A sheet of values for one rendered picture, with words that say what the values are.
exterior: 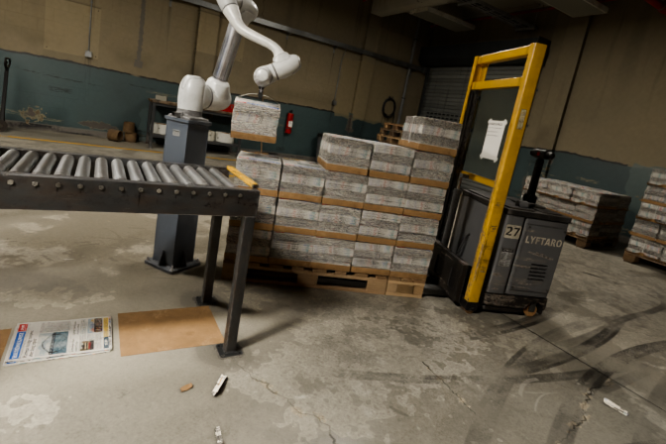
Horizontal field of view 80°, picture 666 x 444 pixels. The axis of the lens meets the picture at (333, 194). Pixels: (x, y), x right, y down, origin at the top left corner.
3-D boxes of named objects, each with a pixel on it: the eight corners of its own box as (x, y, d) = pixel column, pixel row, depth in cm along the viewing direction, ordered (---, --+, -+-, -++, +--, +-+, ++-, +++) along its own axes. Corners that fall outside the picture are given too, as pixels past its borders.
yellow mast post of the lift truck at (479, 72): (425, 261, 350) (474, 56, 318) (434, 262, 352) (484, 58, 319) (429, 265, 341) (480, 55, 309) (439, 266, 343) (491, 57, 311)
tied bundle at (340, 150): (316, 162, 296) (321, 131, 292) (354, 167, 303) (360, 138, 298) (324, 169, 260) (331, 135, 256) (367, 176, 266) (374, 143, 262)
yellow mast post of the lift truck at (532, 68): (461, 295, 287) (526, 44, 254) (472, 296, 288) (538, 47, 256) (467, 301, 278) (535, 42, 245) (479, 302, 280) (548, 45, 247)
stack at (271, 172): (225, 258, 301) (240, 149, 286) (371, 274, 324) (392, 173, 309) (219, 278, 264) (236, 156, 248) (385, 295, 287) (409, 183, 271)
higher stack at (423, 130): (371, 273, 324) (404, 114, 300) (404, 277, 330) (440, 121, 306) (384, 294, 287) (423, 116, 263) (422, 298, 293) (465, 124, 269)
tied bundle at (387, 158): (355, 167, 302) (361, 138, 298) (390, 173, 308) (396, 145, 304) (368, 176, 266) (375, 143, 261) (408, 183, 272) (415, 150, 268)
